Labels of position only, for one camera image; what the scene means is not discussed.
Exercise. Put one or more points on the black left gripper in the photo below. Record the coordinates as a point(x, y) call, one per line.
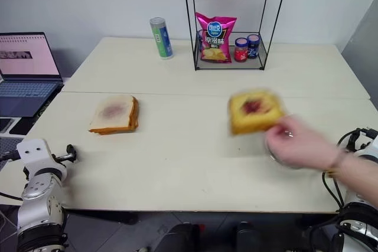
point(71, 154)

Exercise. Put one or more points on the yellow toast with red jam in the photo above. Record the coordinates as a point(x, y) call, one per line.
point(251, 110)

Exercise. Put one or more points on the person's bare forearm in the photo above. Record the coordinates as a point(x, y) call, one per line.
point(360, 175)

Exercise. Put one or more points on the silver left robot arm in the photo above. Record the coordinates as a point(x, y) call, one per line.
point(38, 204)

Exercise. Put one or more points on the red label jam jar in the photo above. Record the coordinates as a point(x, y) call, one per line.
point(241, 51)

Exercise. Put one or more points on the blue label jam jar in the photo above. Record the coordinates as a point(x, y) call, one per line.
point(253, 47)

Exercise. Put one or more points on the person's bare hand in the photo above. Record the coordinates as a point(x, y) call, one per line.
point(304, 145)

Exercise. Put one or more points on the grey patterned pad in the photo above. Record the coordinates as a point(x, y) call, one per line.
point(9, 145)

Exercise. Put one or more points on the thick yellow toast slice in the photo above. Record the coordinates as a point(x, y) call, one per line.
point(133, 119)

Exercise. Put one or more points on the open laptop computer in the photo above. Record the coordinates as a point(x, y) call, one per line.
point(26, 57)

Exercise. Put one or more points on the dark rounded shape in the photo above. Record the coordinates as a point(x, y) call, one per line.
point(249, 238)
point(177, 238)

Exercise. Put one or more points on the green blue cylindrical canister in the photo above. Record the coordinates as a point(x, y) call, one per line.
point(162, 39)

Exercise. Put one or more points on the blue jar behind chip bag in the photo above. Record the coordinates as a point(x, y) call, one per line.
point(200, 41)

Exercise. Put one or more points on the pink potato chip bag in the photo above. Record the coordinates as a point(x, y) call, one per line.
point(215, 39)

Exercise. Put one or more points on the round metal plate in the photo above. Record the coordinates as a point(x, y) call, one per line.
point(276, 159)

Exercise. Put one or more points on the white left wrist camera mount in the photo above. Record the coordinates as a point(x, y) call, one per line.
point(38, 157)

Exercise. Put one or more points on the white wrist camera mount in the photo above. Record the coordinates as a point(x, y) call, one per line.
point(38, 157)
point(366, 153)

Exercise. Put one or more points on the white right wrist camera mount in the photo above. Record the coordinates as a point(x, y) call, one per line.
point(366, 153)

